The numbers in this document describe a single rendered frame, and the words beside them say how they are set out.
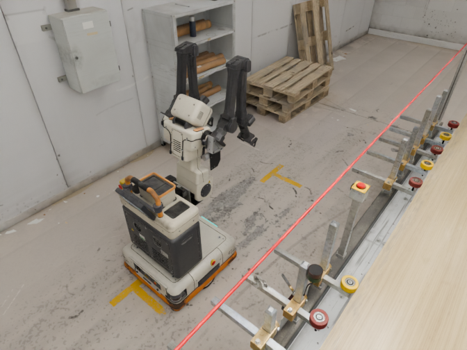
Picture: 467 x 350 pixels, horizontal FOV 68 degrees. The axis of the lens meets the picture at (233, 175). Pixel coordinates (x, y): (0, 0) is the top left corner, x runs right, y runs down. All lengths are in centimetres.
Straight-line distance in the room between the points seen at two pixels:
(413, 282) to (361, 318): 35
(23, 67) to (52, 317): 192
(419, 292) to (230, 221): 185
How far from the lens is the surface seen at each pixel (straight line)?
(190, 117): 211
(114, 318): 278
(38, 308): 304
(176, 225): 212
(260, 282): 174
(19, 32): 326
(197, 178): 233
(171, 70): 366
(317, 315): 165
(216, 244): 268
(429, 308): 185
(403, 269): 194
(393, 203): 275
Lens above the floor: 229
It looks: 37 degrees down
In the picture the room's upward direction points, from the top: straight up
